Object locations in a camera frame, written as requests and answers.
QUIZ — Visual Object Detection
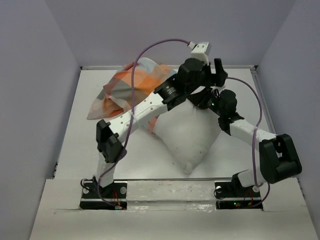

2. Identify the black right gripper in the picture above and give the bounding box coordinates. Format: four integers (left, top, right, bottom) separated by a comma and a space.
186, 88, 224, 117

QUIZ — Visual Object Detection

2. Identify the white pillow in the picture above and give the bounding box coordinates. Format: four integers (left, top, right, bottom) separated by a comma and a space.
148, 99, 222, 176

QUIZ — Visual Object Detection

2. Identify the multicolour checked pillowcase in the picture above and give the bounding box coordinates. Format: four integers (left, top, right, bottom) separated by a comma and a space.
86, 57, 177, 120

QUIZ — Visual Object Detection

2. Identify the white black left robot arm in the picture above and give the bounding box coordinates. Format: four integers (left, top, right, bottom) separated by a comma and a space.
93, 58, 228, 198

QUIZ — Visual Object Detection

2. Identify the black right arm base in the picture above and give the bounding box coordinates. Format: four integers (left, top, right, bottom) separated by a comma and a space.
213, 179, 263, 210

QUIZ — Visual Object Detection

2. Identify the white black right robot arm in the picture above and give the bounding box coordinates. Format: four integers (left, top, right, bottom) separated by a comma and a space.
188, 88, 302, 196

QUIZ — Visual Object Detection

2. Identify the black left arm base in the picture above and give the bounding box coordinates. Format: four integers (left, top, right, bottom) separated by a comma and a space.
79, 178, 128, 211

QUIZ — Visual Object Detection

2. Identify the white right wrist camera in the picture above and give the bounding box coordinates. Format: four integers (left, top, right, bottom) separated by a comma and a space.
212, 85, 226, 92

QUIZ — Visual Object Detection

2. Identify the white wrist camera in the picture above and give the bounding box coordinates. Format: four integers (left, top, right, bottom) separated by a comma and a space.
212, 85, 226, 92
188, 41, 212, 66

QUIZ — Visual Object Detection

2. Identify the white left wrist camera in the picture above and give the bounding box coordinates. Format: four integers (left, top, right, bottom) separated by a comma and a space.
188, 41, 212, 66

